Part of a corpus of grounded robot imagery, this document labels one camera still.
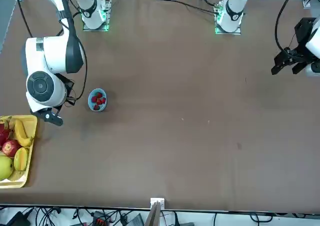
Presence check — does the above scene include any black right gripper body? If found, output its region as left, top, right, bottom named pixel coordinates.
left=58, top=73, right=76, bottom=108

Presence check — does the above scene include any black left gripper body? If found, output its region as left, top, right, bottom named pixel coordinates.
left=291, top=17, right=317, bottom=63

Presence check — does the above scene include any small blue bowl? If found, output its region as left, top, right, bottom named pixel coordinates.
left=87, top=88, right=108, bottom=113

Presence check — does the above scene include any yellow plastic tray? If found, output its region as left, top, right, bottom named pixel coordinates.
left=0, top=114, right=38, bottom=188

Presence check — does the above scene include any yellow banana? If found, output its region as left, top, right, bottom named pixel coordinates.
left=14, top=118, right=35, bottom=147

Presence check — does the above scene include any pink dragon fruit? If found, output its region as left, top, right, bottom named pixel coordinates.
left=0, top=115, right=15, bottom=149

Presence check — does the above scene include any red apple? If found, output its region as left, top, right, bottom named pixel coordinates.
left=1, top=139, right=21, bottom=158

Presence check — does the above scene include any yellow green starfruit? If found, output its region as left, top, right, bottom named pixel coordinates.
left=13, top=147, right=29, bottom=171

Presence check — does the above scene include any green apple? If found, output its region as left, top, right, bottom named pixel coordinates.
left=0, top=155, right=14, bottom=180

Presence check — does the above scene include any red black electronic device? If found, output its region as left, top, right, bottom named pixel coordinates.
left=91, top=211, right=111, bottom=225

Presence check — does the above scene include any black power adapter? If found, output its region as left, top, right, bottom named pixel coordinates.
left=5, top=211, right=31, bottom=226

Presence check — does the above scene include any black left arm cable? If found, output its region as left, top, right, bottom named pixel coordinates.
left=274, top=0, right=300, bottom=52

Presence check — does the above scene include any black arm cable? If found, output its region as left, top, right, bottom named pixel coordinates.
left=274, top=0, right=300, bottom=52
left=14, top=0, right=88, bottom=106

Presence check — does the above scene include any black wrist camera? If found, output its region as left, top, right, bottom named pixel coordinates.
left=36, top=107, right=64, bottom=127

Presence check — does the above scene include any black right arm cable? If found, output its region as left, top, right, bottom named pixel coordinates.
left=14, top=0, right=88, bottom=106

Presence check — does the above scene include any black cable across table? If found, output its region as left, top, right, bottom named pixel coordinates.
left=169, top=0, right=216, bottom=13

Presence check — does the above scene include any aluminium camera post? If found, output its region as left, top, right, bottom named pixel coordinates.
left=146, top=197, right=166, bottom=226

